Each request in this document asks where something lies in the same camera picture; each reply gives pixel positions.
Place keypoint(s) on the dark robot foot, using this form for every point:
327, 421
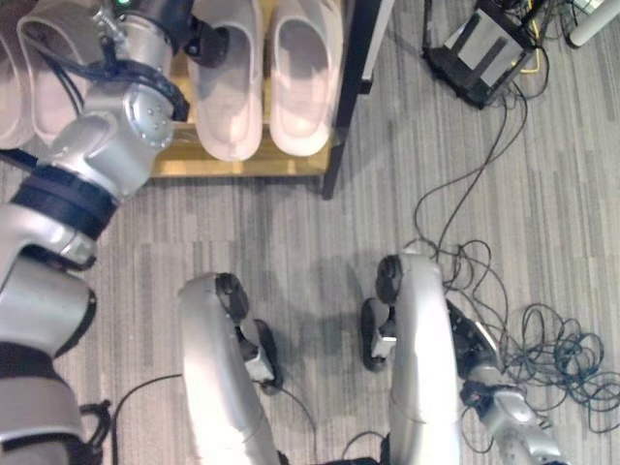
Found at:
266, 353
373, 334

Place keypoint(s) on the silver robot right leg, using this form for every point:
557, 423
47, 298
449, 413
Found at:
421, 349

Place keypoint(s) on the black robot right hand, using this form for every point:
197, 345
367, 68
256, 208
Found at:
462, 327

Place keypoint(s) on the dark robot left foot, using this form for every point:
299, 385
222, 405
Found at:
266, 353

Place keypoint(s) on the white round furniture leg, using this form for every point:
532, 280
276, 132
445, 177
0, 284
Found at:
593, 24

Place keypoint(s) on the silver robot leg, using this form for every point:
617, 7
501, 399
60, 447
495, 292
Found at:
421, 349
213, 368

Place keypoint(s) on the silver robot left leg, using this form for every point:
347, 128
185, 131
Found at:
213, 368

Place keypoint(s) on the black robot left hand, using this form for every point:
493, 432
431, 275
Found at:
209, 46

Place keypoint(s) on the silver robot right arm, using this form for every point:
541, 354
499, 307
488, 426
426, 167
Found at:
513, 416

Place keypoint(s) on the pale pink slipper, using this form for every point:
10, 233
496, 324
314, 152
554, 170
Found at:
9, 97
300, 97
48, 106
227, 106

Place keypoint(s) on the black metal frame box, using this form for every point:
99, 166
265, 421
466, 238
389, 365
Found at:
479, 53

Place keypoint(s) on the black shoe rack frame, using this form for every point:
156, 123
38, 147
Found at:
346, 97

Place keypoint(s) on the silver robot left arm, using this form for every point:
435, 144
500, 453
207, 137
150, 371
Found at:
102, 150

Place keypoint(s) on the dark robot right foot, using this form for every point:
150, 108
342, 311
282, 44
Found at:
373, 334

